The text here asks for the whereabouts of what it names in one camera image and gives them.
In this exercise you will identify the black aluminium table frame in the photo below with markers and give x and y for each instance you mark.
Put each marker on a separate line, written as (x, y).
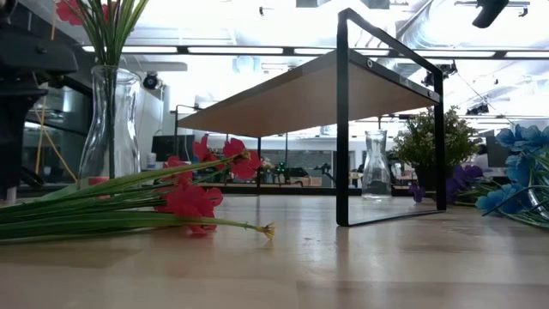
(300, 189)

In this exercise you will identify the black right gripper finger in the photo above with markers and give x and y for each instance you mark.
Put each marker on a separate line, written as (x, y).
(491, 13)

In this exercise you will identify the small grey metal post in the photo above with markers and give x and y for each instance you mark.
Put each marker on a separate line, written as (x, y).
(11, 195)

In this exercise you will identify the long white light strip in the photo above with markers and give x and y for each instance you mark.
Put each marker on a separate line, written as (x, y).
(236, 50)

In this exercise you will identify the clear glass vase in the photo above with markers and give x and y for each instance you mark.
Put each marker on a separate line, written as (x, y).
(376, 171)
(124, 129)

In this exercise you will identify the red-orange artificial flower bunch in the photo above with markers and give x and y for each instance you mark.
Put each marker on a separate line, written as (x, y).
(188, 201)

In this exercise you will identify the black robot arm, green light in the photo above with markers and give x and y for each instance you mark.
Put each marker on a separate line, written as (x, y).
(291, 172)

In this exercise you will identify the wooden shelf with black frame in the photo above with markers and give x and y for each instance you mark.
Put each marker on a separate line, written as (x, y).
(309, 103)

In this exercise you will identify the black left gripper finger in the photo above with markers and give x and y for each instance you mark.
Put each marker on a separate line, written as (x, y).
(15, 141)

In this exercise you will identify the black computer monitor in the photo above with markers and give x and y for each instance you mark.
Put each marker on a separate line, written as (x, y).
(171, 148)

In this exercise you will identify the small black round camera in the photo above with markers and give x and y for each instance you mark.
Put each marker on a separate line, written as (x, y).
(150, 81)

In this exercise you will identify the green potted plant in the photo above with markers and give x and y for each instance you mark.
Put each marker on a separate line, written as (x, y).
(433, 141)

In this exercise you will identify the blue artificial flower bunch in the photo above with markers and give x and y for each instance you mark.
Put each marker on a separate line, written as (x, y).
(521, 169)

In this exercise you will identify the white cup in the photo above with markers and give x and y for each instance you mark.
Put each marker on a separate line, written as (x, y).
(151, 161)

